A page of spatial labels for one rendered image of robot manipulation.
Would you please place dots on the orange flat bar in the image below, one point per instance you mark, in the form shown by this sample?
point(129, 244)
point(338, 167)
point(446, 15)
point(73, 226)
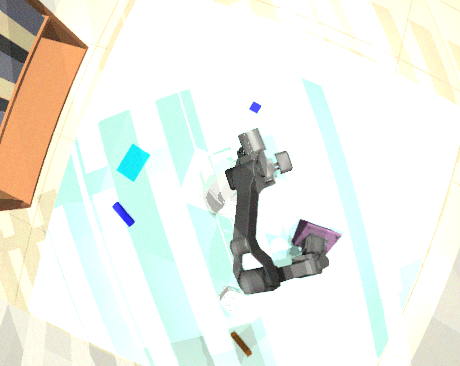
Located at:
point(240, 343)

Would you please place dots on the blue flat square plate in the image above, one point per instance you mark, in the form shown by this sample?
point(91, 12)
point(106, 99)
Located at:
point(255, 107)

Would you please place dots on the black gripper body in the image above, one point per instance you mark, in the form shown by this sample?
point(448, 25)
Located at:
point(283, 161)

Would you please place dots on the small blue block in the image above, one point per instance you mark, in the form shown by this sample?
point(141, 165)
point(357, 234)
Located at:
point(123, 214)

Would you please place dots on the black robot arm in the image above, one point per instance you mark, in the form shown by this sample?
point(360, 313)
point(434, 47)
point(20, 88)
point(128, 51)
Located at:
point(252, 173)

